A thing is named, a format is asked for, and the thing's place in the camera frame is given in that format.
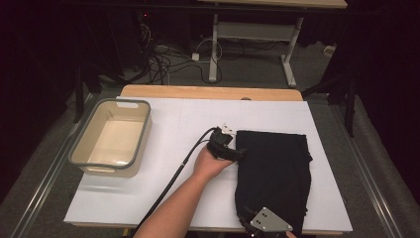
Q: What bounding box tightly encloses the metal floor rail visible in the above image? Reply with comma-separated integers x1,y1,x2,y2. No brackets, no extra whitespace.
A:
6,93,97,238
330,104,405,238

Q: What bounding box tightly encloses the person's left hand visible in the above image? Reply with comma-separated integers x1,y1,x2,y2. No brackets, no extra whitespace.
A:
192,145,235,181

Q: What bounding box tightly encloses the grey metal frame stand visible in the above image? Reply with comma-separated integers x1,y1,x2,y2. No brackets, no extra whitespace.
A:
197,0,349,88

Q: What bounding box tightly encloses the black knit vest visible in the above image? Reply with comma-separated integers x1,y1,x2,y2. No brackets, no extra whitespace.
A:
235,129,314,238

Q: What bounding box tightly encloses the white board table cover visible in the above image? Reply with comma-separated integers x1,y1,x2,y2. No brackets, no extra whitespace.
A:
63,96,354,234

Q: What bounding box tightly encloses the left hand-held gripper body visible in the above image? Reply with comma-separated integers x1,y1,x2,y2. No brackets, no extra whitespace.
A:
206,123,239,163

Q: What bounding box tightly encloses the black metal stand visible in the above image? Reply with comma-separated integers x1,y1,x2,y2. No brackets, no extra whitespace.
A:
72,63,84,124
301,72,357,138

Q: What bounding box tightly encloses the beige basket with grey rim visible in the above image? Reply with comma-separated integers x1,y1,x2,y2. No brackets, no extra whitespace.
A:
67,97,154,178

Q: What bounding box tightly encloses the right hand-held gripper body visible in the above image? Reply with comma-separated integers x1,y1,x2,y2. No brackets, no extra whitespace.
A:
237,206,294,238

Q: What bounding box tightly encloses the bundle of floor cables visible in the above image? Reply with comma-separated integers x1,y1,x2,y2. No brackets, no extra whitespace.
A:
132,19,226,85

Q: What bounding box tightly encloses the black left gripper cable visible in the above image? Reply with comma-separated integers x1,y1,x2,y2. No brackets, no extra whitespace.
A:
132,126,221,238

